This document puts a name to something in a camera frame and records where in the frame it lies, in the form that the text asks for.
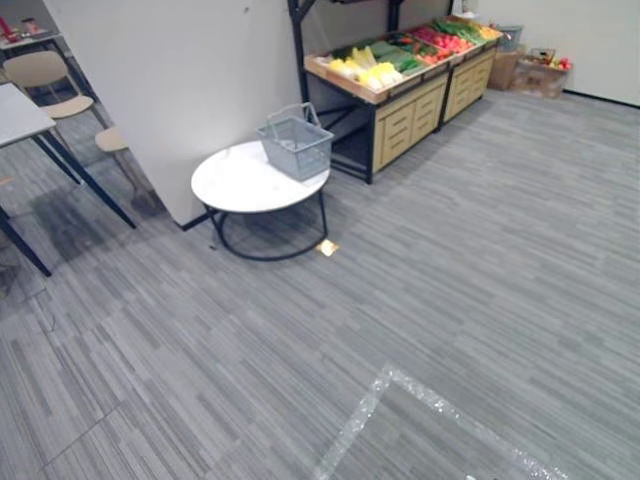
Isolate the grey plastic shopping basket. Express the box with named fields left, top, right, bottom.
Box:
left=255, top=102, right=335, bottom=183

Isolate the wooden vegetable display stand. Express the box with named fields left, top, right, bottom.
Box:
left=408, top=16, right=504, bottom=132
left=303, top=35, right=455, bottom=185

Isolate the green leafy vegetable pile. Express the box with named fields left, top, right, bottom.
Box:
left=432, top=18, right=481, bottom=44

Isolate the round white coffee table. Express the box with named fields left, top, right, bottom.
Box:
left=191, top=140, right=332, bottom=262

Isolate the yellow-green napa cabbage pile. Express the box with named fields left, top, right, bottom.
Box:
left=327, top=45, right=404, bottom=91

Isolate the green cucumber pile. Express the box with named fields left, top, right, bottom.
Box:
left=369, top=38, right=426, bottom=76

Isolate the clear tape floor marking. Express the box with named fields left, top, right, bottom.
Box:
left=312, top=363, right=571, bottom=480

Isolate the red tomato pile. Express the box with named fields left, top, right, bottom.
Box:
left=410, top=26, right=476, bottom=65

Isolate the brown cardboard box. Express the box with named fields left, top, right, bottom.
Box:
left=486, top=49, right=524, bottom=92

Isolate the clear plastic storage box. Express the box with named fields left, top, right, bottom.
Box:
left=509, top=47, right=574, bottom=100

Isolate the grey plastic crate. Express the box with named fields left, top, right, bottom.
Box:
left=495, top=24, right=524, bottom=54

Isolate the white table with black legs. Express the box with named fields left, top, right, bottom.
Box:
left=0, top=82, right=137, bottom=278

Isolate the black metal shelf frame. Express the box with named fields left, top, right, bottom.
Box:
left=286, top=0, right=457, bottom=105

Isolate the beige chair with black frame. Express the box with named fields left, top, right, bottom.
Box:
left=2, top=50, right=110, bottom=137
left=94, top=126, right=146, bottom=201

